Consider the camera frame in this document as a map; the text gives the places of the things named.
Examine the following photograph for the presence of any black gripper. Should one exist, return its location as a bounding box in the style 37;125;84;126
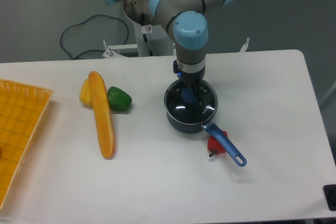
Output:
173;60;212;106

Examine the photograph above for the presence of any glass lid with blue knob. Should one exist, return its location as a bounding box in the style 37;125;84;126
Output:
164;80;218;125

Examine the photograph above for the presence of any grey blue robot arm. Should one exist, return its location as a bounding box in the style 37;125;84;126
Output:
105;0;233;87

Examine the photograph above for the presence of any dark blue saucepan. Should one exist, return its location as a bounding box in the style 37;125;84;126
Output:
164;77;248;167

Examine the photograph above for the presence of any red bell pepper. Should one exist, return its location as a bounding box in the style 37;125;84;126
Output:
207;136;227;157

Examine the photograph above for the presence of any green bell pepper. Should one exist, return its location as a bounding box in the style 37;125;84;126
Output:
107;87;132;112

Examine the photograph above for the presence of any long orange baguette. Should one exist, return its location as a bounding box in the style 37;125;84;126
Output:
88;71;115;159

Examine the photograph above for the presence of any yellow bell pepper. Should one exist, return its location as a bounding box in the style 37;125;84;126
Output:
79;79;92;108

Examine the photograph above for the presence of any black object at table edge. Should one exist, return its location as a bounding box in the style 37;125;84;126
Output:
323;184;336;211

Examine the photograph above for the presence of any yellow woven basket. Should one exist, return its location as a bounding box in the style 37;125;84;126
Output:
1;79;53;208

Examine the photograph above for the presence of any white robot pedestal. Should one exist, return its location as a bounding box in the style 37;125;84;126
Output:
123;0;176;57

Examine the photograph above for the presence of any white pedestal base frame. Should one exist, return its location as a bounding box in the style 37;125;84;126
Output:
101;37;250;59

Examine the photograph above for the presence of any black floor cable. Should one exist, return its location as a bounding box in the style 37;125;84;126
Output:
60;14;130;60

